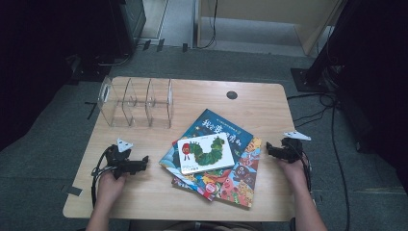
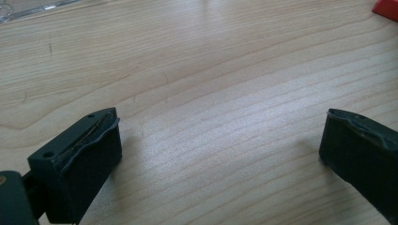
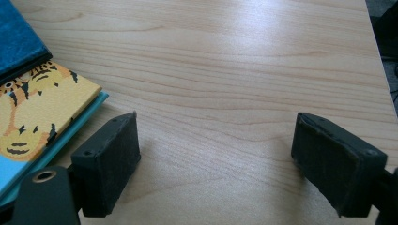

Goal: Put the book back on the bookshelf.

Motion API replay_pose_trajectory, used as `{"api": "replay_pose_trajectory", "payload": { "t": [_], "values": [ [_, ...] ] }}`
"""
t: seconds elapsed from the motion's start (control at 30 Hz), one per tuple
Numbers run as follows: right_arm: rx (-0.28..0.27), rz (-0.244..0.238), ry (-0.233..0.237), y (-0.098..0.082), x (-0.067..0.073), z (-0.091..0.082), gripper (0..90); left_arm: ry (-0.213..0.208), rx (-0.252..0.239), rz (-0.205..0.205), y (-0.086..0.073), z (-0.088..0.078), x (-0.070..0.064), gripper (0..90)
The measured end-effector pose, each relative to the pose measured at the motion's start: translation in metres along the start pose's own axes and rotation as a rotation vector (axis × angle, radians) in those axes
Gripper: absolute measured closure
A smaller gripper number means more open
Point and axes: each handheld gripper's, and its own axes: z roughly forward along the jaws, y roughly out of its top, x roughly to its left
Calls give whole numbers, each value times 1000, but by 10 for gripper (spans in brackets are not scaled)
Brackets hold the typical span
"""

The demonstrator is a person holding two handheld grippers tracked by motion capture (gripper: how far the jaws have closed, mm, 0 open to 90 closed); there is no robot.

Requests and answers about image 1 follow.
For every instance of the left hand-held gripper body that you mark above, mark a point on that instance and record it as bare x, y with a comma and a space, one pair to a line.
123, 163

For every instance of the dark curtain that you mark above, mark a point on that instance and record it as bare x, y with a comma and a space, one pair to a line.
32, 64
378, 80

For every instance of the black floor tape strip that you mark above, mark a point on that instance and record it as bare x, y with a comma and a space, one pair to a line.
92, 110

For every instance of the beige wooden partition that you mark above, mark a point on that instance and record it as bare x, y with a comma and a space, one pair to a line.
256, 8

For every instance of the blue monster picture book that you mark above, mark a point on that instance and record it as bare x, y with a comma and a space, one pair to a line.
211, 125

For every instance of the black cabinet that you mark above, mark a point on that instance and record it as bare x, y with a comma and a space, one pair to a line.
131, 19

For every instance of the clear acrylic book rack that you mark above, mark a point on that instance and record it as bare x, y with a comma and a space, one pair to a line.
138, 106

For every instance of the person's right hand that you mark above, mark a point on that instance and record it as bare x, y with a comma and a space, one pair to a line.
296, 174

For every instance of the white caterpillar board book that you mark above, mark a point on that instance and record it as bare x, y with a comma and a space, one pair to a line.
205, 154

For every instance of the colourful animals picture book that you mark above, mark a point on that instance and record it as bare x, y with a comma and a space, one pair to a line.
243, 179

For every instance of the black metal stand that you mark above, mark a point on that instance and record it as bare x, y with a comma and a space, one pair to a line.
308, 80

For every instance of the person's left hand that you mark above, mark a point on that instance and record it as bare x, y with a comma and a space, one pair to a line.
109, 191

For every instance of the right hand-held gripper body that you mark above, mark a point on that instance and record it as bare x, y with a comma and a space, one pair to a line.
292, 150

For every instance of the black table grommet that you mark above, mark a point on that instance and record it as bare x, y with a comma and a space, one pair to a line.
232, 95

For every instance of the grey tape piece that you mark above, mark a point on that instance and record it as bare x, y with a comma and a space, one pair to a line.
73, 191

